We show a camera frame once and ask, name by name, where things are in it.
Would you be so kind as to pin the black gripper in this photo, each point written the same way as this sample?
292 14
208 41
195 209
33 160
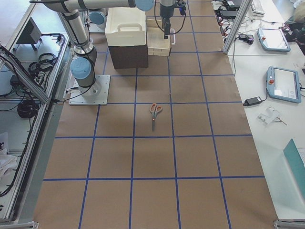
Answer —
165 11

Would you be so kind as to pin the wooden drawer with white handle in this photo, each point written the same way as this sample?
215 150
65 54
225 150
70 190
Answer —
157 45

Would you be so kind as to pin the grey orange scissors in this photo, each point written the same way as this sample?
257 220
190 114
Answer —
154 110

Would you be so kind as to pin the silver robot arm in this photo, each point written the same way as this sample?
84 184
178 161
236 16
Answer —
82 67
98 20

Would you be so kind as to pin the cream plastic tray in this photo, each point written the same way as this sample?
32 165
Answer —
125 27

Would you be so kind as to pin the dark brown wooden cabinet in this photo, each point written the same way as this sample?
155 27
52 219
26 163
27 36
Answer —
124 57

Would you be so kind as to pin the blue teach pendant far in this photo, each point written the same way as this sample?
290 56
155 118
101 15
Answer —
273 40

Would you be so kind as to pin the blue teach pendant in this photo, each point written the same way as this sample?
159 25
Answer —
283 84
273 40

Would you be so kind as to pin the black power adapter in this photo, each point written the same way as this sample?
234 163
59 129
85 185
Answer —
252 101

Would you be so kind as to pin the blue teach pendant near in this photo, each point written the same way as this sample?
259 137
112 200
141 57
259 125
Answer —
283 84

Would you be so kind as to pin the teal folder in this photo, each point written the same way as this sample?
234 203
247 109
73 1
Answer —
296 163

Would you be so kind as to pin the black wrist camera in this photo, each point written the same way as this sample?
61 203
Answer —
181 5

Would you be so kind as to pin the aluminium frame post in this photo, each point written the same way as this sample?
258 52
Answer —
236 25

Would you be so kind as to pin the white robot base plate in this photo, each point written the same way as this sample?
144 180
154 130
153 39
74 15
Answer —
98 94

